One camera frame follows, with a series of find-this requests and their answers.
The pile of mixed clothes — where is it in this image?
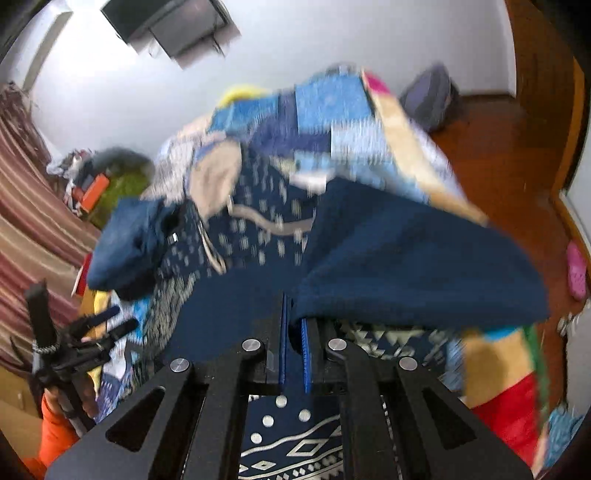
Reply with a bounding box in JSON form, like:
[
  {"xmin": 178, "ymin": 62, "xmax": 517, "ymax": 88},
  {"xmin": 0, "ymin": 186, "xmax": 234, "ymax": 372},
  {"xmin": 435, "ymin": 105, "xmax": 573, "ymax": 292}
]
[{"xmin": 46, "ymin": 148, "xmax": 100, "ymax": 217}]

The blue patchwork quilt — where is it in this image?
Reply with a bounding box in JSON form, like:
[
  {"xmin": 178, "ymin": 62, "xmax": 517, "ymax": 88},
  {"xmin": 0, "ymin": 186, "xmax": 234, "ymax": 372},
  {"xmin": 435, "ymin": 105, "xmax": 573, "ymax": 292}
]
[{"xmin": 74, "ymin": 65, "xmax": 555, "ymax": 480}]

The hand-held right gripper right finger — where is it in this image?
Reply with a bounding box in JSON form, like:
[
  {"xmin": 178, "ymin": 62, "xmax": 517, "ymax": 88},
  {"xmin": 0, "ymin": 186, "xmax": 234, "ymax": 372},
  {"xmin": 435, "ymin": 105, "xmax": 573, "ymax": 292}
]
[{"xmin": 300, "ymin": 318, "xmax": 533, "ymax": 480}]

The green cloth bundle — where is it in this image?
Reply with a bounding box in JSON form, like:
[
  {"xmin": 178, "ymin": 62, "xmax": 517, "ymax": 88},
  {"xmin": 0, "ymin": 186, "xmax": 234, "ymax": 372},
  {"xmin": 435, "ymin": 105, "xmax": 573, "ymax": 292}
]
[{"xmin": 90, "ymin": 147, "xmax": 155, "ymax": 229}]

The wooden door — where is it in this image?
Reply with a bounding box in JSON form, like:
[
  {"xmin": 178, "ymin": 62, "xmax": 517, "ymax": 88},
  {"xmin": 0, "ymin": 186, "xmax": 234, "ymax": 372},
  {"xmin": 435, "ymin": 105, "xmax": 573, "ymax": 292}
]
[{"xmin": 505, "ymin": 0, "xmax": 587, "ymax": 195}]

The orange box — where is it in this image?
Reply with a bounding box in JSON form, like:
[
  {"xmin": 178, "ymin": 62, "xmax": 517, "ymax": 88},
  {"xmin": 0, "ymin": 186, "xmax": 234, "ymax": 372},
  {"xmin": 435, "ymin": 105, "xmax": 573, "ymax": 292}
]
[{"xmin": 79, "ymin": 173, "xmax": 110, "ymax": 210}]

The black wall television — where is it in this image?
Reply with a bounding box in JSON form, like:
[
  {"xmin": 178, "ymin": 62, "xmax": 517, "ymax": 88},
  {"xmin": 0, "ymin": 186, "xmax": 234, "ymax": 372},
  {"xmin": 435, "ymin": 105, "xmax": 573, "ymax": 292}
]
[{"xmin": 100, "ymin": 0, "xmax": 242, "ymax": 71}]

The striped curtain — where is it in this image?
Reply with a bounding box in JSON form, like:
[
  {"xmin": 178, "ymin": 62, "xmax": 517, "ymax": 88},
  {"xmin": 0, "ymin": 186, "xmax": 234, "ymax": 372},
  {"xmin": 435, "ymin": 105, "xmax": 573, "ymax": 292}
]
[{"xmin": 0, "ymin": 83, "xmax": 102, "ymax": 370}]

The navy patterned garment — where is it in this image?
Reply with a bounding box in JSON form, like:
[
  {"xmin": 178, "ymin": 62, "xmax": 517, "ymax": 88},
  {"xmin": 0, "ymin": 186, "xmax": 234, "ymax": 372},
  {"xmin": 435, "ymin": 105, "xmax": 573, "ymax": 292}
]
[{"xmin": 87, "ymin": 143, "xmax": 551, "ymax": 480}]

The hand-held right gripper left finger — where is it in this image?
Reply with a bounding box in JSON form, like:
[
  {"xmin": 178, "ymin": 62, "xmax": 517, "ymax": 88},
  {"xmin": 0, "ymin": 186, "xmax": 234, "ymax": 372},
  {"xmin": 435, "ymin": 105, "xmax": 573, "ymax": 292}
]
[{"xmin": 44, "ymin": 293, "xmax": 291, "ymax": 480}]

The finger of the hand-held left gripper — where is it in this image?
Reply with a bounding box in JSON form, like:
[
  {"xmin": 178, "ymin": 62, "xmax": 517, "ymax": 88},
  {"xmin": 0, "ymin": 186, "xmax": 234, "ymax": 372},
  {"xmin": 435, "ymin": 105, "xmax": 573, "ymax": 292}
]
[
  {"xmin": 69, "ymin": 306, "xmax": 123, "ymax": 337},
  {"xmin": 85, "ymin": 318, "xmax": 139, "ymax": 352}
]

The pink slipper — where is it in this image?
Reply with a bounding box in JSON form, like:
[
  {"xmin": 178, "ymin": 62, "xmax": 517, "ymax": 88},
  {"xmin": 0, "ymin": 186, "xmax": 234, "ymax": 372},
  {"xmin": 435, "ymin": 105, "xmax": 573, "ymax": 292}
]
[{"xmin": 566, "ymin": 240, "xmax": 588, "ymax": 301}]

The yellow cloth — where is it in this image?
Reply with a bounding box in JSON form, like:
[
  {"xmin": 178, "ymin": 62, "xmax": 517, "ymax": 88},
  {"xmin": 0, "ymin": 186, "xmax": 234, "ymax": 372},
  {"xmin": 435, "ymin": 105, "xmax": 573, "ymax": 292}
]
[{"xmin": 221, "ymin": 83, "xmax": 269, "ymax": 108}]

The person's left forearm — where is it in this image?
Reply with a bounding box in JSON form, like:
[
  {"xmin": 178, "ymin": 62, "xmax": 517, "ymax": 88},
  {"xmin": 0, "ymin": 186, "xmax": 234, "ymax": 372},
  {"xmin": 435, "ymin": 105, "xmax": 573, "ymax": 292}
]
[{"xmin": 23, "ymin": 392, "xmax": 83, "ymax": 478}]

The grey backpack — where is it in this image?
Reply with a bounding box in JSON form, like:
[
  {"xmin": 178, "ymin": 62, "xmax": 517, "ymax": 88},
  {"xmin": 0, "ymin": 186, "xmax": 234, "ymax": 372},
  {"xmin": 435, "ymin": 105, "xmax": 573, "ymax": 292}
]
[{"xmin": 399, "ymin": 65, "xmax": 460, "ymax": 132}]

